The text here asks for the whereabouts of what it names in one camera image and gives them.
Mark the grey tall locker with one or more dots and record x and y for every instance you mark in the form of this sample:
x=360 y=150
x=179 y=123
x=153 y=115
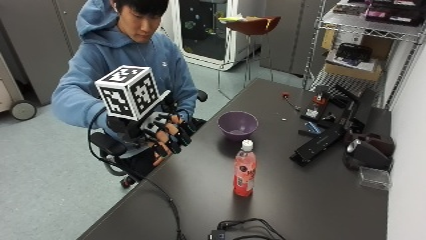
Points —
x=293 y=33

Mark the white cube with black markers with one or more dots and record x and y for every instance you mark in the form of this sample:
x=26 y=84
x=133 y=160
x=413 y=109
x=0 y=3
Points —
x=128 y=90

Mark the black rounded speaker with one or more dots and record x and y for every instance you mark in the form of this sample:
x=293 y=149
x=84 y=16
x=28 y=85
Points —
x=368 y=153

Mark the flat cardboard box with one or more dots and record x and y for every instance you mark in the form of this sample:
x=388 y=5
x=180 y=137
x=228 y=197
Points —
x=350 y=71

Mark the white glass-door cabinet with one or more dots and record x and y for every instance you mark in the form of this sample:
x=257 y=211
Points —
x=204 y=30

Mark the blue small part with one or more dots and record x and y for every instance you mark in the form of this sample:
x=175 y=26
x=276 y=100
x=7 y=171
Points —
x=314 y=127

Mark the red-tipped metal tool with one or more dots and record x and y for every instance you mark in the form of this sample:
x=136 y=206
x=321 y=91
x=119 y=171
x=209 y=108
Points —
x=286 y=96

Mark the grey metal cabinet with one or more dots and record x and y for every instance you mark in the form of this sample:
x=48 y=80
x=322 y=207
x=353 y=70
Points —
x=40 y=40

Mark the red and white small clamp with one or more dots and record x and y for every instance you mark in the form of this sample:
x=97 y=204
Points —
x=318 y=101

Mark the beige cart with wheel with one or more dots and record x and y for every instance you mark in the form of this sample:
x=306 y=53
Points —
x=22 y=110

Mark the clear plastic box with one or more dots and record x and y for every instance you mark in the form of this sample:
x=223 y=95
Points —
x=374 y=178

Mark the red drink bottle white cap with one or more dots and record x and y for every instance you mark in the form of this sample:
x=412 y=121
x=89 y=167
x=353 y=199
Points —
x=244 y=173

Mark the brown bar stool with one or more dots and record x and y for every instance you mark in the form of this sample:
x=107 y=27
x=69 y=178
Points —
x=253 y=26

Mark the tall cardboard box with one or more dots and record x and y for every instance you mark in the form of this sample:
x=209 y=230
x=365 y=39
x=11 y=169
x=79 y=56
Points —
x=380 y=45

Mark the black pouch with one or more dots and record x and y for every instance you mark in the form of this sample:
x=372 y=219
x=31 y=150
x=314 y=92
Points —
x=354 y=52

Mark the purple plastic bowl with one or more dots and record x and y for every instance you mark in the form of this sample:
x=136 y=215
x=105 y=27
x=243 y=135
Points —
x=237 y=125

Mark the black metal mount rig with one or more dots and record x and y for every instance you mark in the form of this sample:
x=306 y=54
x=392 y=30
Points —
x=317 y=145

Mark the black adapter box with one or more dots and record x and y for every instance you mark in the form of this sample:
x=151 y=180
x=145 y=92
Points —
x=219 y=235

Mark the dark boxes with pink print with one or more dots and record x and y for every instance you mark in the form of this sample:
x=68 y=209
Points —
x=386 y=11

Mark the yellow green papers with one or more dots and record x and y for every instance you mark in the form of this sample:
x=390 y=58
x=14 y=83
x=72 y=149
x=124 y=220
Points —
x=233 y=18

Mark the person in blue hoodie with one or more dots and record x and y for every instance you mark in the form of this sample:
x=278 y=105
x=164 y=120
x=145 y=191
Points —
x=133 y=56

